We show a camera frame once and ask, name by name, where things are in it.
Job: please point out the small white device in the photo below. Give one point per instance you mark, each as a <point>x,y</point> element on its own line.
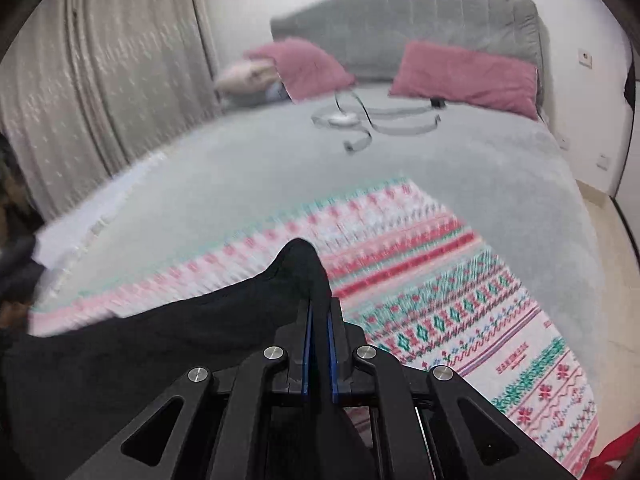
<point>341,119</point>

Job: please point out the white wall socket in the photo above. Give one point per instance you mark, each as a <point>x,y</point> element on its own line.
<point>584,56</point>
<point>603,161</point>

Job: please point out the patterned pink green blanket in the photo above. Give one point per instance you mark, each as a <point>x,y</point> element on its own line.
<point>425,310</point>

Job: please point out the large black coat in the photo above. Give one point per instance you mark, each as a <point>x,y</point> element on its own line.
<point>150,350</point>

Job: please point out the red cloth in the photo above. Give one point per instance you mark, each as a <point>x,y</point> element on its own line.
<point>615,455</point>

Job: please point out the small black device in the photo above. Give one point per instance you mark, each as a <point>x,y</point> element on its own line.
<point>437,103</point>

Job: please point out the light pink pillow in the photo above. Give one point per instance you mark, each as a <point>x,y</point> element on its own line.
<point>245,77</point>

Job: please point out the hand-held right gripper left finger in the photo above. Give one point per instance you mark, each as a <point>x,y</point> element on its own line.
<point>306,350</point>

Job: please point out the grey padded headboard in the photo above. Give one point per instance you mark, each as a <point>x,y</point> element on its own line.
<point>400,25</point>

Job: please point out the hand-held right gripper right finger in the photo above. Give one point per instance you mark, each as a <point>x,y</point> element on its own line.
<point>332,360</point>

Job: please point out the beige curtain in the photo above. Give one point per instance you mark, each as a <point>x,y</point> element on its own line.
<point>100,85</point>

